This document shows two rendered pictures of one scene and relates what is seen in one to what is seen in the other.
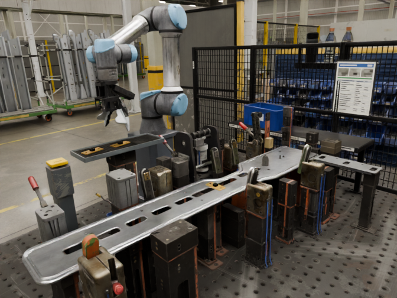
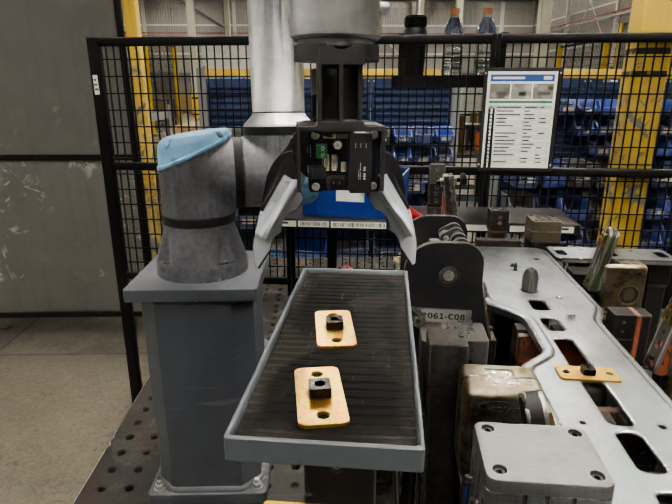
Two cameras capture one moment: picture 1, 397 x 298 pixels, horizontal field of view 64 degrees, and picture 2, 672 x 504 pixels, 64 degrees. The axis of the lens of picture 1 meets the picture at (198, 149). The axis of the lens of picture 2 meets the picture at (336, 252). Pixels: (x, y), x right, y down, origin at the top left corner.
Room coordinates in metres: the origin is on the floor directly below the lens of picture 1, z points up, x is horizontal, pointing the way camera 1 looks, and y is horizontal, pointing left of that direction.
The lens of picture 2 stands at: (0.91, 0.67, 1.40)
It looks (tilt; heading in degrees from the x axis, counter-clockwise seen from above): 17 degrees down; 318
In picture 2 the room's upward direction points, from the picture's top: straight up
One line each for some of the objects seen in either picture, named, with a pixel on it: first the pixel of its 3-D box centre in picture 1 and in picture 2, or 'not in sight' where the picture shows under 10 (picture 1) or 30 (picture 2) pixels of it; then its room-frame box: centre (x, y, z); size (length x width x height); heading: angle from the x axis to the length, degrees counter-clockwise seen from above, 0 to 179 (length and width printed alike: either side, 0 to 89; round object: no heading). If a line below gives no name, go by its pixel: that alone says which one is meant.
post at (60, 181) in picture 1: (67, 218); not in sight; (1.10, 0.52, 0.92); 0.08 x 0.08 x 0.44; 42
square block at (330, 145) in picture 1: (328, 172); (536, 280); (1.58, -0.70, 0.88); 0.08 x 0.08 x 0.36; 42
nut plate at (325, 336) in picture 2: (120, 143); (334, 324); (1.29, 0.33, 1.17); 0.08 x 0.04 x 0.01; 142
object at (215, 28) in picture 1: (201, 92); (35, 166); (4.07, -0.07, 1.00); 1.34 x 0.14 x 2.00; 49
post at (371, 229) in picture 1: (367, 200); (647, 312); (1.32, -0.78, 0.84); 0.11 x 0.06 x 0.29; 42
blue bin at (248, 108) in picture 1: (267, 115); (356, 190); (2.07, -0.47, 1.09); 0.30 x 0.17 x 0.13; 33
